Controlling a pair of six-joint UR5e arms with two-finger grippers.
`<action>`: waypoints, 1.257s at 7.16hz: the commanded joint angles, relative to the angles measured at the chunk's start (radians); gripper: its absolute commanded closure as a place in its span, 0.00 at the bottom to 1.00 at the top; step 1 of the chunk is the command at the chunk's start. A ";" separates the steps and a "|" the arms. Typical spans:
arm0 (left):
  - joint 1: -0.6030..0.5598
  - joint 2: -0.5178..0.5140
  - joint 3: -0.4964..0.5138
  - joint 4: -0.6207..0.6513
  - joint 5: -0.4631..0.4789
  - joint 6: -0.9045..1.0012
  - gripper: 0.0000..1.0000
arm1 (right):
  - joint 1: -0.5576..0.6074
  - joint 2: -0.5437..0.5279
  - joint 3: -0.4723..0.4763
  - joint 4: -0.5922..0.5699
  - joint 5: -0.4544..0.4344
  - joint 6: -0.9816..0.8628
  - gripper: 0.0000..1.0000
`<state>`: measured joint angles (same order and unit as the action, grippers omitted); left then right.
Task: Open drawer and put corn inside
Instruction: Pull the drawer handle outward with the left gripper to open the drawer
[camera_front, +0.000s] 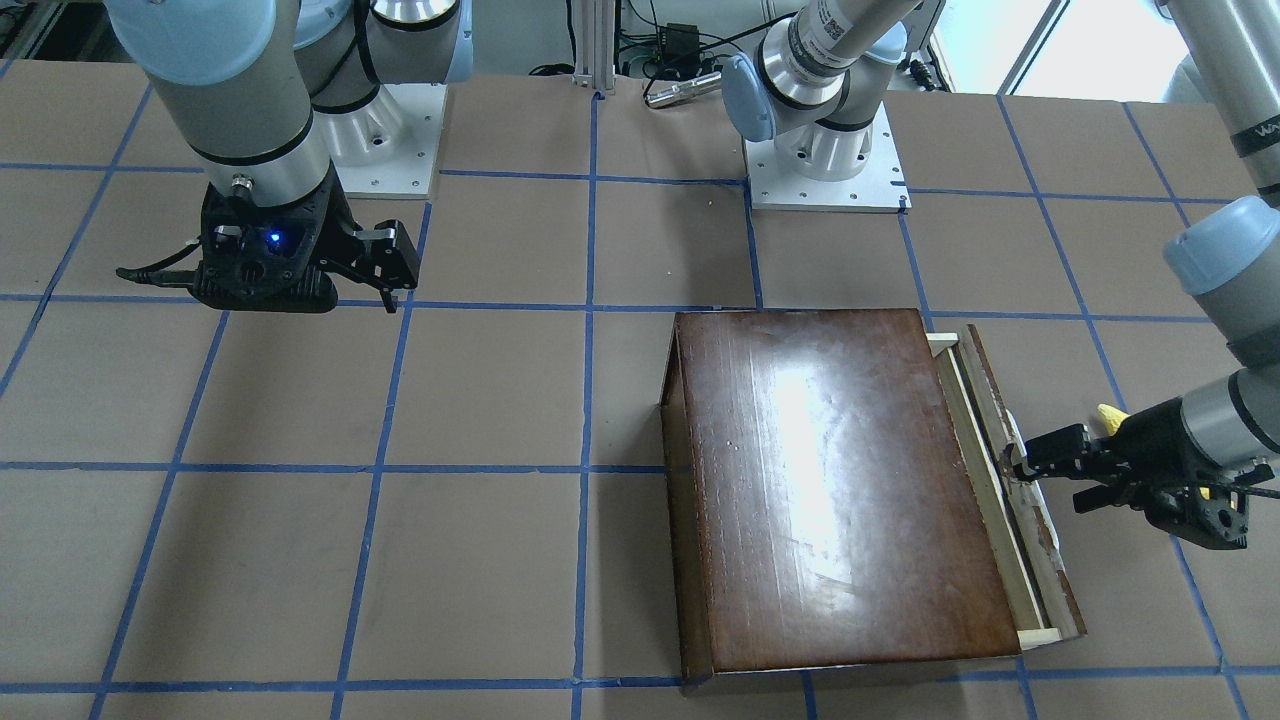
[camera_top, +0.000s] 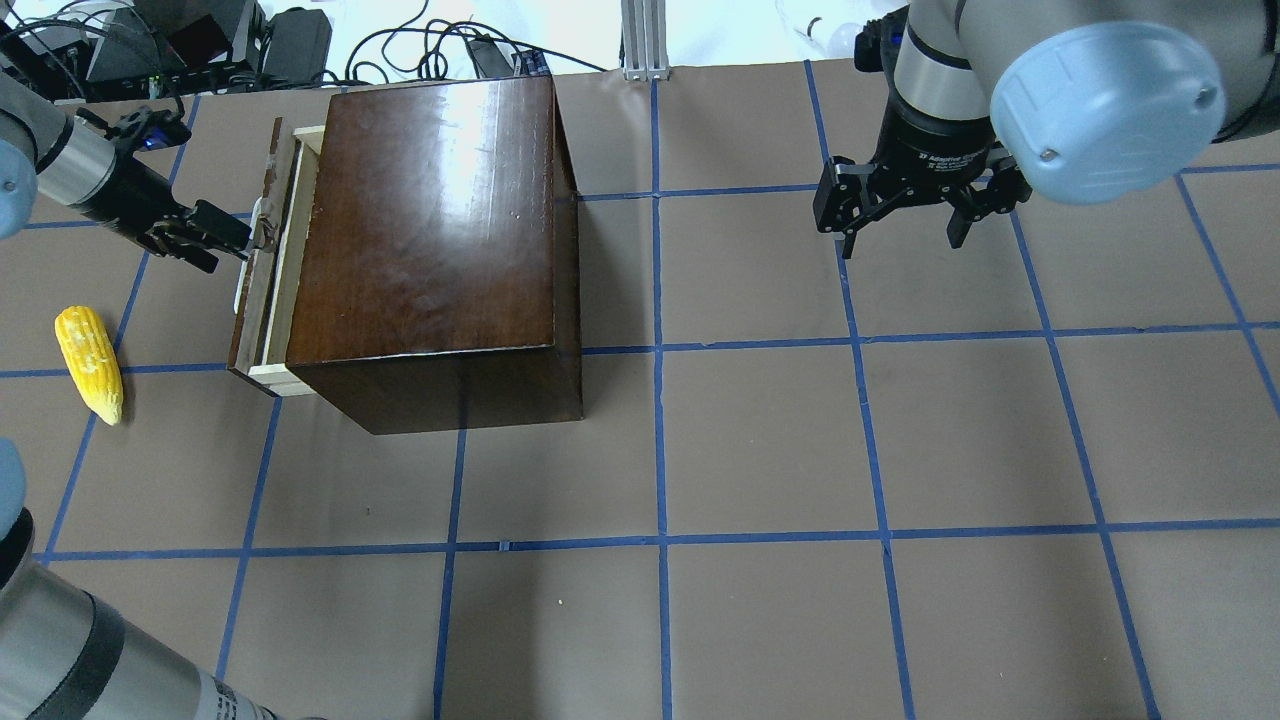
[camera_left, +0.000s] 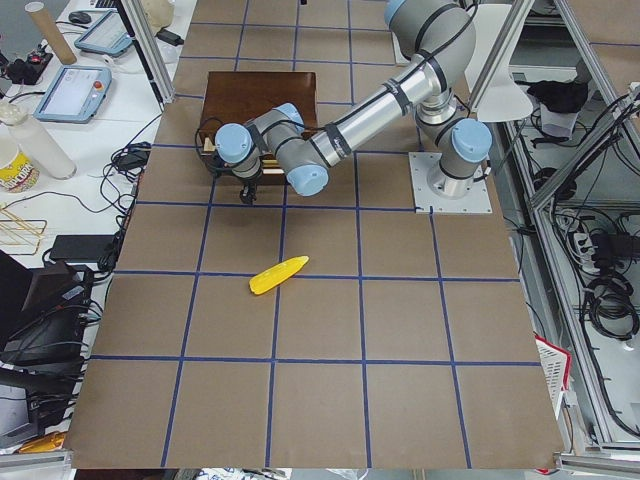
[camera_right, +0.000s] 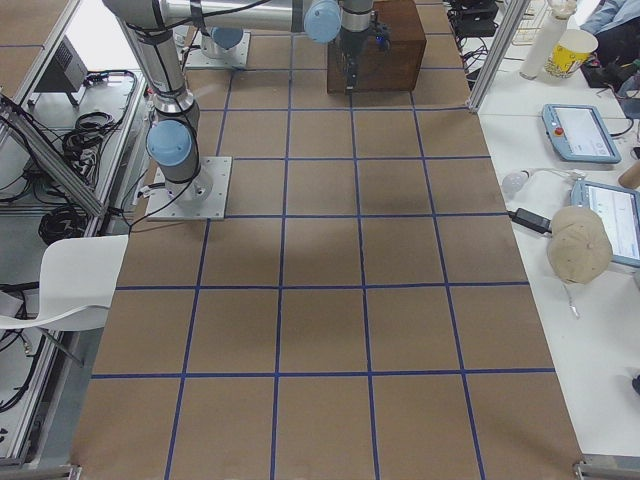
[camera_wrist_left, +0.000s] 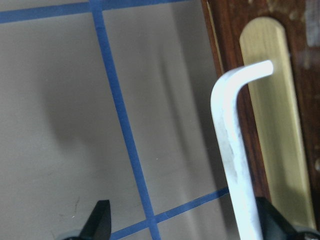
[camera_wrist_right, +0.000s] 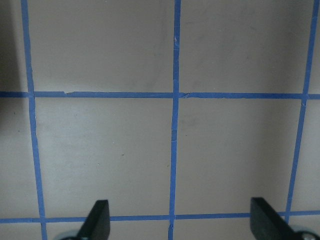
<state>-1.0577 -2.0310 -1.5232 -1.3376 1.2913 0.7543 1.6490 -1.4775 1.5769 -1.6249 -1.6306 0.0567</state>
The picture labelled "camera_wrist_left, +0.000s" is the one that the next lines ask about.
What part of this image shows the left gripper black right finger wrist-left view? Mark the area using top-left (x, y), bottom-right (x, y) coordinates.
top-left (255, 197), bottom-right (320, 240)

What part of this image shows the left gripper black left finger wrist-left view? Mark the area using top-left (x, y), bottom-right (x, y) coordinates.
top-left (64, 200), bottom-right (112, 240)

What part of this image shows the white bent drawer handle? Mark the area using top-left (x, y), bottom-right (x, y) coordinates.
top-left (210, 60), bottom-right (274, 240)

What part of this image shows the dark brown wooden drawer box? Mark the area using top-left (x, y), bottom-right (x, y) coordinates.
top-left (201, 0), bottom-right (320, 230)

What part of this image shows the light wood drawer front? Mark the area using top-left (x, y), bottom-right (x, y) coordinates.
top-left (239, 17), bottom-right (316, 229)

